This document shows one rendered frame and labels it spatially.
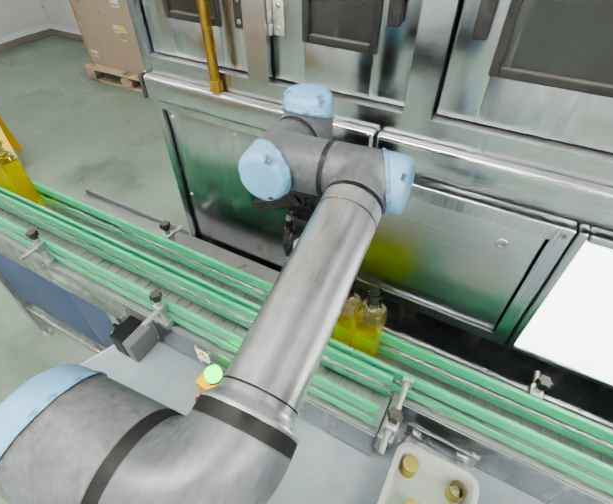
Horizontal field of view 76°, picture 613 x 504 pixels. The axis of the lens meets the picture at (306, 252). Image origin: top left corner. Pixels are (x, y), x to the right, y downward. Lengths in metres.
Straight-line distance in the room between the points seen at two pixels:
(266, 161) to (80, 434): 0.34
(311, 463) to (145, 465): 0.73
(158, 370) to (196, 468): 0.88
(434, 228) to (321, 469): 0.60
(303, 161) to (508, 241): 0.44
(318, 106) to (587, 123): 0.39
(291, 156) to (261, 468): 0.35
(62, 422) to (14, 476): 0.05
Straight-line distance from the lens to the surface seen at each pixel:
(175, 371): 1.18
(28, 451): 0.40
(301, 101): 0.58
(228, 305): 1.01
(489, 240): 0.80
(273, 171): 0.50
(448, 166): 0.73
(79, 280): 1.32
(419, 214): 0.80
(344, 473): 1.04
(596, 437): 1.04
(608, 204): 0.75
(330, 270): 0.39
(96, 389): 0.40
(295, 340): 0.36
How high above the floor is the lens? 1.74
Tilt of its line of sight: 45 degrees down
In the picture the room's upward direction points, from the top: straight up
